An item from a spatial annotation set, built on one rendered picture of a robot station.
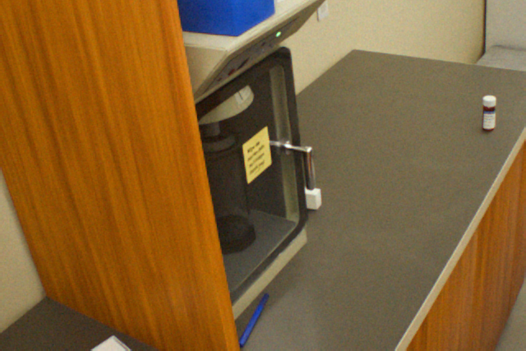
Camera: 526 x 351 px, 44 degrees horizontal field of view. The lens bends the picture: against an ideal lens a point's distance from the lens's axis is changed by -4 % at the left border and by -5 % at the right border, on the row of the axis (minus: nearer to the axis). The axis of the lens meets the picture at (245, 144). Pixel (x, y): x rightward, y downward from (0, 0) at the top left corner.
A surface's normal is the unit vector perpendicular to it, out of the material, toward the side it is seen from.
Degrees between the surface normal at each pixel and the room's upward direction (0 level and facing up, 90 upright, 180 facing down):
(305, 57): 90
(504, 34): 90
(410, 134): 0
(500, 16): 90
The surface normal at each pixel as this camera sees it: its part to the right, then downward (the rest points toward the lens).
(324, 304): -0.13, -0.87
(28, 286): 0.82, 0.18
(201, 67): -0.56, 0.46
